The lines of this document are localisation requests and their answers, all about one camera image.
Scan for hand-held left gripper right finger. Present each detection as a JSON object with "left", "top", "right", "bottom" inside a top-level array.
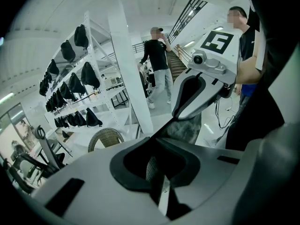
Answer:
[{"left": 156, "top": 137, "right": 244, "bottom": 225}]

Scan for white square pillar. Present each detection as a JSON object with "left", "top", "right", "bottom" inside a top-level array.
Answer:
[{"left": 107, "top": 0, "right": 154, "bottom": 135}]

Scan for row of black waist bags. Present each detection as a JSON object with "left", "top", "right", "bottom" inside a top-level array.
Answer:
[{"left": 38, "top": 24, "right": 104, "bottom": 129}]

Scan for white metal shelving rack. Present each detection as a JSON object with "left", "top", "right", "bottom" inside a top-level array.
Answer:
[{"left": 38, "top": 10, "right": 141, "bottom": 139}]

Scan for person's right forearm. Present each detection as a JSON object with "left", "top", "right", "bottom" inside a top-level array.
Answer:
[{"left": 235, "top": 54, "right": 265, "bottom": 85}]

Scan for wicker chair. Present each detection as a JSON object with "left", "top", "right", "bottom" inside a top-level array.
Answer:
[{"left": 88, "top": 127, "right": 125, "bottom": 153}]

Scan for wooden staircase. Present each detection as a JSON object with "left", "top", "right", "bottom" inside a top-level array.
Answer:
[{"left": 166, "top": 0, "right": 209, "bottom": 83}]

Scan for person's black shirt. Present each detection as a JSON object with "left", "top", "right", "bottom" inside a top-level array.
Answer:
[{"left": 225, "top": 0, "right": 300, "bottom": 150}]

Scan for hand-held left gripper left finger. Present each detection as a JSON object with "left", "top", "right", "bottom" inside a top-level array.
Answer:
[{"left": 30, "top": 136, "right": 168, "bottom": 225}]

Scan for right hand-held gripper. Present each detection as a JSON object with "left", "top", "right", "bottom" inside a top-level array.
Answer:
[{"left": 171, "top": 24, "right": 242, "bottom": 121}]

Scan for black mesh office chair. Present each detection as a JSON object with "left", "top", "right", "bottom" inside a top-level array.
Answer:
[{"left": 4, "top": 125, "right": 68, "bottom": 193}]

